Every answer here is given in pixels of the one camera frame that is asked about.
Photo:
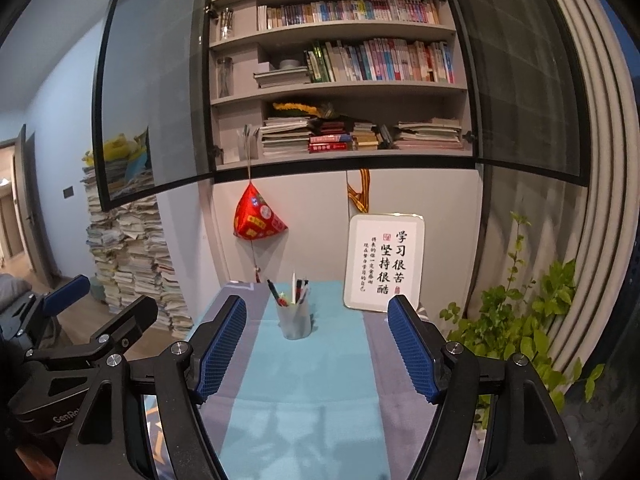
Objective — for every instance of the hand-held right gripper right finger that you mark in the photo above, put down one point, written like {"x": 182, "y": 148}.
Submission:
{"x": 415, "y": 350}

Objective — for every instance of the stack of grey books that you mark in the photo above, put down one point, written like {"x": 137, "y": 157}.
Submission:
{"x": 280, "y": 78}

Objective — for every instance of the grey sofa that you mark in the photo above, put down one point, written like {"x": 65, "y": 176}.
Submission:
{"x": 12, "y": 290}

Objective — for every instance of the glass cabinet door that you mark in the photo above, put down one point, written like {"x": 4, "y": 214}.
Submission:
{"x": 525, "y": 85}
{"x": 160, "y": 85}

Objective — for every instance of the pile of worn booklets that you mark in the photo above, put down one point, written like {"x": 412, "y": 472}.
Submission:
{"x": 427, "y": 135}

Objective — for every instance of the red and black pen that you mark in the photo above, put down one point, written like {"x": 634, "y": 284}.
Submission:
{"x": 300, "y": 291}

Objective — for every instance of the pile of magazines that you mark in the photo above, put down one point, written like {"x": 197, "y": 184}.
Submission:
{"x": 285, "y": 137}

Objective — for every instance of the dark wall switch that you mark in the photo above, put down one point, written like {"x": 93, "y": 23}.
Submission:
{"x": 69, "y": 191}

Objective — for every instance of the row of colourful books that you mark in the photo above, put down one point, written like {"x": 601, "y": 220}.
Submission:
{"x": 385, "y": 60}

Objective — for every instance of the white pen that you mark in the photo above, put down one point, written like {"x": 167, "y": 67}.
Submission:
{"x": 294, "y": 287}

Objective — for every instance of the yellow plush toy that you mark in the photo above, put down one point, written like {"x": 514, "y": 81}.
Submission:
{"x": 117, "y": 147}

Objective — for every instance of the grey bookshelf cabinet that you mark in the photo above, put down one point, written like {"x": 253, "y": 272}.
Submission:
{"x": 245, "y": 75}

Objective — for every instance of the red pyramid hanging ornament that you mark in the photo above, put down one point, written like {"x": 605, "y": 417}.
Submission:
{"x": 257, "y": 220}

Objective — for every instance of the stack of red books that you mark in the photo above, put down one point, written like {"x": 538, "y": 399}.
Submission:
{"x": 330, "y": 144}

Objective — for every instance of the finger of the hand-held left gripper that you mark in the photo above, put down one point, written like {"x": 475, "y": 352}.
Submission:
{"x": 127, "y": 322}
{"x": 65, "y": 294}

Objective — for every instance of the blue and grey tablecloth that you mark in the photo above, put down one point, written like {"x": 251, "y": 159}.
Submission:
{"x": 310, "y": 385}

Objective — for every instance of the clear shelf pen holder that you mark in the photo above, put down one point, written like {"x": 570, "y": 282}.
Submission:
{"x": 247, "y": 147}

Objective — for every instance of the row of thin books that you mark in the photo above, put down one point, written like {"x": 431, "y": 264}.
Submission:
{"x": 350, "y": 12}

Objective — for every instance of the gold medal with striped ribbon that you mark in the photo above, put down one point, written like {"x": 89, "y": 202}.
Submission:
{"x": 359, "y": 195}

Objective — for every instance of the grey fluted wall panel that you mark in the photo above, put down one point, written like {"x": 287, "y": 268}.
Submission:
{"x": 600, "y": 160}

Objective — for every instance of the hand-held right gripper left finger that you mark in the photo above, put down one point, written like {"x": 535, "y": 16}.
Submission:
{"x": 220, "y": 350}

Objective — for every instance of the glass jar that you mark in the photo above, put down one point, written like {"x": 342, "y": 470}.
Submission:
{"x": 226, "y": 24}
{"x": 225, "y": 77}

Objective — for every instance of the pile of stacked books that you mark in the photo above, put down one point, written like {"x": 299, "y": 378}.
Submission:
{"x": 135, "y": 260}

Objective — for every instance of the white framed calligraphy board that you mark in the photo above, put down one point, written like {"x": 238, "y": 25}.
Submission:
{"x": 365, "y": 260}

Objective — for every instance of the yellow flower garland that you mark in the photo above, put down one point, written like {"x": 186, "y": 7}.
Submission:
{"x": 300, "y": 108}

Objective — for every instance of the translucent plastic cup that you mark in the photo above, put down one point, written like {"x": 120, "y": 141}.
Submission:
{"x": 295, "y": 322}

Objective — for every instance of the green leafy plant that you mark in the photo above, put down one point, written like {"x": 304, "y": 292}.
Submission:
{"x": 500, "y": 320}

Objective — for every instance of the pile of dark books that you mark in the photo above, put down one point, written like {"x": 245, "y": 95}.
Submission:
{"x": 366, "y": 136}

